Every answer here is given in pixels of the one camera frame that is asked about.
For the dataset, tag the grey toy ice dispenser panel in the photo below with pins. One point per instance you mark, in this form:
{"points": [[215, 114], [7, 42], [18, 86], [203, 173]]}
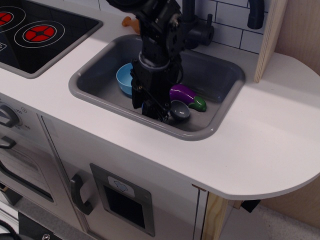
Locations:
{"points": [[125, 200]]}

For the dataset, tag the grey cabinet door handle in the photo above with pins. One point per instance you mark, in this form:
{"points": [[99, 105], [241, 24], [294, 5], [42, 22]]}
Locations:
{"points": [[76, 183]]}

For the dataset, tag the purple toy eggplant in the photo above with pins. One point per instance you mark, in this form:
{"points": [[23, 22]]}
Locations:
{"points": [[182, 93]]}

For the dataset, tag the grey oven door handle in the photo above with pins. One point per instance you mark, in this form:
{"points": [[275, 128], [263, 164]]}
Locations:
{"points": [[7, 143]]}

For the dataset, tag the orange toy chicken drumstick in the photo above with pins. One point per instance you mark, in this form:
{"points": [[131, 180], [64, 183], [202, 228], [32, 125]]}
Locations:
{"points": [[133, 23]]}

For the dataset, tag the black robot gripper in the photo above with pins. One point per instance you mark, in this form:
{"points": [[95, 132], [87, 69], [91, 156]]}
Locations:
{"points": [[150, 88]]}

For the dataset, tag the blue handled grey toy spoon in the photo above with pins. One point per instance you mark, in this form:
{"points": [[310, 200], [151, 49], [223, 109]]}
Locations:
{"points": [[179, 111]]}

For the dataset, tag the black toy faucet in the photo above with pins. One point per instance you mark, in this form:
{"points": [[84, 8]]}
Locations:
{"points": [[234, 23]]}

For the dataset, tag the wooden side post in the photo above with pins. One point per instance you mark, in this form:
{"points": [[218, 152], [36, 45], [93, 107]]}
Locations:
{"points": [[271, 33]]}

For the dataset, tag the grey plastic sink basin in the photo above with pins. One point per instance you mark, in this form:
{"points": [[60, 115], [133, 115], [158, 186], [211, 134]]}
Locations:
{"points": [[216, 80]]}

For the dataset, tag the grey oven knob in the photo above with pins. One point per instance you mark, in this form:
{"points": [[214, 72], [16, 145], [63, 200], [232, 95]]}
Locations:
{"points": [[8, 117]]}

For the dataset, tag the toy oven door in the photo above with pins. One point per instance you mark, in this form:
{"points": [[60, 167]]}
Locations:
{"points": [[30, 166]]}

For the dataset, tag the light blue plastic bowl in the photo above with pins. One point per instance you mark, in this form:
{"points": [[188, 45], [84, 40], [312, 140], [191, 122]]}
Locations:
{"points": [[124, 79]]}

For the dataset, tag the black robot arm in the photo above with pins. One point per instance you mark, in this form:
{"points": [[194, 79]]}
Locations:
{"points": [[158, 66]]}

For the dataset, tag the black toy stovetop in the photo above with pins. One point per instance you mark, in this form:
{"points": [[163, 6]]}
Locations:
{"points": [[34, 36]]}

